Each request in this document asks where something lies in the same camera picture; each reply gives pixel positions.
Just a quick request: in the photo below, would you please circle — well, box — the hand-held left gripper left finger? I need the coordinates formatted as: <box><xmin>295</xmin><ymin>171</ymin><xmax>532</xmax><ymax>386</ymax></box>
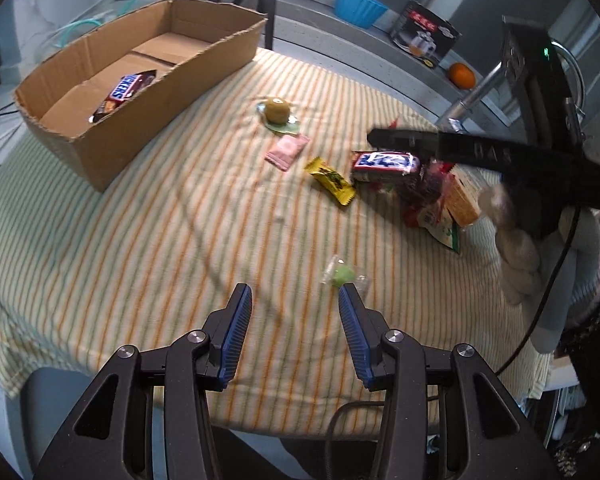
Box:
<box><xmin>32</xmin><ymin>283</ymin><xmax>254</xmax><ymax>480</ymax></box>

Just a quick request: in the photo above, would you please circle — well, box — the silver metal pole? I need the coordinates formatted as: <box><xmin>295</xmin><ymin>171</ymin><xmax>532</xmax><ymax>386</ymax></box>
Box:
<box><xmin>436</xmin><ymin>62</ymin><xmax>506</xmax><ymax>128</ymax></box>

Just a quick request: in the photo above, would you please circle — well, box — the kiwi-print green snack packet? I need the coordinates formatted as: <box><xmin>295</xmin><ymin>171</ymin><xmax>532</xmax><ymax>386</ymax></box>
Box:
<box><xmin>256</xmin><ymin>96</ymin><xmax>301</xmax><ymax>136</ymax></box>

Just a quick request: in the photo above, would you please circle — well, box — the small green candy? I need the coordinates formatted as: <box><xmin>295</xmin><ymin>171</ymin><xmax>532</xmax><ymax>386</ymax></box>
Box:
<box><xmin>321</xmin><ymin>255</ymin><xmax>368</xmax><ymax>291</ymax></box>

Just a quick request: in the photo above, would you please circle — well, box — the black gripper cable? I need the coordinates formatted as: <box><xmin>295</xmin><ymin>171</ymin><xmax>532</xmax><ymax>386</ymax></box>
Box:
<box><xmin>495</xmin><ymin>204</ymin><xmax>582</xmax><ymax>376</ymax></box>

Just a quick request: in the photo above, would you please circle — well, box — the pink candy packet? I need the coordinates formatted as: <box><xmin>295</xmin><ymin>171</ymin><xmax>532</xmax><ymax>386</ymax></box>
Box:
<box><xmin>264</xmin><ymin>134</ymin><xmax>311</xmax><ymax>170</ymax></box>

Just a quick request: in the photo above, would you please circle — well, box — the person's right hand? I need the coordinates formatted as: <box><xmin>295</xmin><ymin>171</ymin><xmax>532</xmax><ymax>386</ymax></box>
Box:
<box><xmin>480</xmin><ymin>184</ymin><xmax>600</xmax><ymax>357</ymax></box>

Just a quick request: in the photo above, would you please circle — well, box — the black kettle box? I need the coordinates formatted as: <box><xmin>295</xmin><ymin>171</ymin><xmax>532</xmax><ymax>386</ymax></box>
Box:
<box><xmin>390</xmin><ymin>0</ymin><xmax>463</xmax><ymax>69</ymax></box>

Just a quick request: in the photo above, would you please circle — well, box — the orange fruit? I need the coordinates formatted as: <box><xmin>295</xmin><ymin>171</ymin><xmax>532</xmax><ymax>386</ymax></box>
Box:
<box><xmin>448</xmin><ymin>62</ymin><xmax>476</xmax><ymax>90</ymax></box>

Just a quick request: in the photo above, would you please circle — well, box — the brown chocolate bar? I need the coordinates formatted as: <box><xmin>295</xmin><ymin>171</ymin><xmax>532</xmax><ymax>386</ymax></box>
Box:
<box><xmin>88</xmin><ymin>69</ymin><xmax>158</xmax><ymax>123</ymax></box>

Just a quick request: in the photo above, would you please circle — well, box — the striped tablecloth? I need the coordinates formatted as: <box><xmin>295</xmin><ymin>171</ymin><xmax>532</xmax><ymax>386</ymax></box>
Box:
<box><xmin>0</xmin><ymin>47</ymin><xmax>553</xmax><ymax>436</ymax></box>

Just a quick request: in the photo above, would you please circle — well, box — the blue white chocolate bar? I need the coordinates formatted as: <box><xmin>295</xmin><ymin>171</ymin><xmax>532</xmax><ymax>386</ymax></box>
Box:
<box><xmin>350</xmin><ymin>150</ymin><xmax>424</xmax><ymax>184</ymax></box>

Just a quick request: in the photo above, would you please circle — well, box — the person's right forearm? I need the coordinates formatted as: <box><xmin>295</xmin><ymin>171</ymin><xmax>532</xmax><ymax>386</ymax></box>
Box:
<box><xmin>555</xmin><ymin>255</ymin><xmax>600</xmax><ymax>411</ymax></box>

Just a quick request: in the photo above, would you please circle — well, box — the brown cardboard box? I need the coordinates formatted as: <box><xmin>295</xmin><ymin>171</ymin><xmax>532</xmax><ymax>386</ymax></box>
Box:
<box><xmin>13</xmin><ymin>0</ymin><xmax>269</xmax><ymax>192</ymax></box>

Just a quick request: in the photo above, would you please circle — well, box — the dark red clear snack packet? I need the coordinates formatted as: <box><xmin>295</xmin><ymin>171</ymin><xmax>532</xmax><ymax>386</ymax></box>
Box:
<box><xmin>399</xmin><ymin>159</ymin><xmax>453</xmax><ymax>206</ymax></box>

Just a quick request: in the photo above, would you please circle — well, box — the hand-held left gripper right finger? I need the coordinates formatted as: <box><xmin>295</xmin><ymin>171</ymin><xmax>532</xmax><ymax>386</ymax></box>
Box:
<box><xmin>338</xmin><ymin>283</ymin><xmax>561</xmax><ymax>480</ymax></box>

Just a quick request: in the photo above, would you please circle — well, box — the red white snack packet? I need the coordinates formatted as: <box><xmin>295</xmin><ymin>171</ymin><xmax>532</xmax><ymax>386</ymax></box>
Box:
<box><xmin>404</xmin><ymin>199</ymin><xmax>462</xmax><ymax>254</ymax></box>

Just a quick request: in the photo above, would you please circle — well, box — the black tripod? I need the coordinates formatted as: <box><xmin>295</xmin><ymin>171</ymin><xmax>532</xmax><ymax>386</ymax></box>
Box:
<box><xmin>231</xmin><ymin>0</ymin><xmax>282</xmax><ymax>52</ymax></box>

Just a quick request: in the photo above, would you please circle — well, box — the yellow candy packet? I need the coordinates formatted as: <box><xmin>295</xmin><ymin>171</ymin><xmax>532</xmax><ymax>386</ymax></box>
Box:
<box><xmin>304</xmin><ymin>157</ymin><xmax>356</xmax><ymax>207</ymax></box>

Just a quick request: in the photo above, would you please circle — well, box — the grey chair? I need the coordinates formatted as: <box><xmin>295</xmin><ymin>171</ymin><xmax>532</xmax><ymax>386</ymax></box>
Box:
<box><xmin>17</xmin><ymin>366</ymin><xmax>98</xmax><ymax>477</ymax></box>

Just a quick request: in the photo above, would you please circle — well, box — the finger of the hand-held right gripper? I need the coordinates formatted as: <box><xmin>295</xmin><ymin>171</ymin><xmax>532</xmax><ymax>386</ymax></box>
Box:
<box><xmin>367</xmin><ymin>127</ymin><xmax>600</xmax><ymax>209</ymax></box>

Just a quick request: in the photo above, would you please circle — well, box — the blue ribbed bowl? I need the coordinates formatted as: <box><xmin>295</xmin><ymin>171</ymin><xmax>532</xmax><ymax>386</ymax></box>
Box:
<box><xmin>335</xmin><ymin>0</ymin><xmax>389</xmax><ymax>30</ymax></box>

